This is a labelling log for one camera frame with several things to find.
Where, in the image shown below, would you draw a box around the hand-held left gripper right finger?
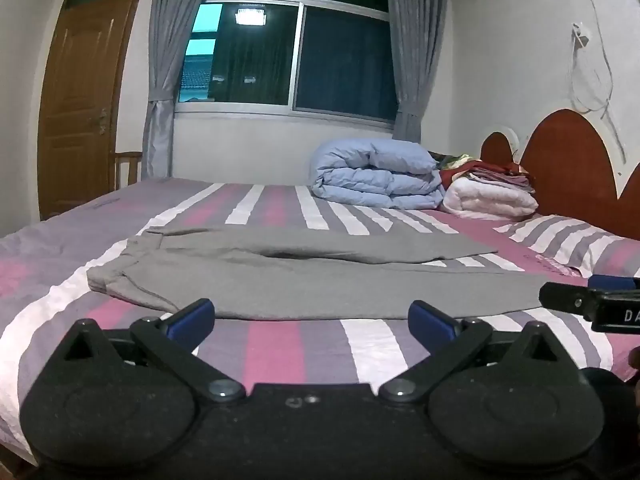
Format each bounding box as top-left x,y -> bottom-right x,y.
378,300 -> 566,404

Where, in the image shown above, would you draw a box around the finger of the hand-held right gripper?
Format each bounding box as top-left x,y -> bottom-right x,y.
539,282 -> 601,319
588,274 -> 640,292

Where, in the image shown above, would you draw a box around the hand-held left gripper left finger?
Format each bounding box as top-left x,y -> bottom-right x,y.
61,298 -> 247,404

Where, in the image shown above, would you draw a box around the grey pants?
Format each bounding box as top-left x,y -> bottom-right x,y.
86,225 -> 553,322

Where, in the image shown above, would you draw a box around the striped pillow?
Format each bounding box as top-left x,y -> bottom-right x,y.
494,214 -> 640,279

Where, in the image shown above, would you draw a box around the bed with striped sheet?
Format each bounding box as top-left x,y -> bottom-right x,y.
0,177 -> 640,476

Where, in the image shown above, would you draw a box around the brown wooden headboard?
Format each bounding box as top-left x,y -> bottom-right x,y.
480,108 -> 640,241

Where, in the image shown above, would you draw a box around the white folded blanket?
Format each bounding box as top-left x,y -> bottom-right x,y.
440,178 -> 539,220

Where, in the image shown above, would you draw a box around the stack of folded clothes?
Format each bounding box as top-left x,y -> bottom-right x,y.
465,162 -> 537,194

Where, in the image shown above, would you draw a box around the light blue folded duvet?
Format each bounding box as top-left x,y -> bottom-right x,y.
310,139 -> 447,209

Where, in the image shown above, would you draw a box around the colourful patterned cloth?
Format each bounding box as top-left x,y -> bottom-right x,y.
433,151 -> 472,171

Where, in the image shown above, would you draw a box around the wooden chair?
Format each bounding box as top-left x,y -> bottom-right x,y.
115,151 -> 144,191

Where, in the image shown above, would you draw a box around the brown wooden door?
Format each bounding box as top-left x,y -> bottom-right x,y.
37,0 -> 152,222

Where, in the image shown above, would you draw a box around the grey curtain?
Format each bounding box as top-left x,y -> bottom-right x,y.
384,0 -> 454,144
141,0 -> 217,181

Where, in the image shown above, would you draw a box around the sliding window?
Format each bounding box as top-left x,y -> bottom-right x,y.
177,0 -> 402,124

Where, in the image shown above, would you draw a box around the white looped cable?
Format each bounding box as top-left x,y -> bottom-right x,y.
569,35 -> 615,114

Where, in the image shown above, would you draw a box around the long white wall cable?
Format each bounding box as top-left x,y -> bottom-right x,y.
576,0 -> 628,163

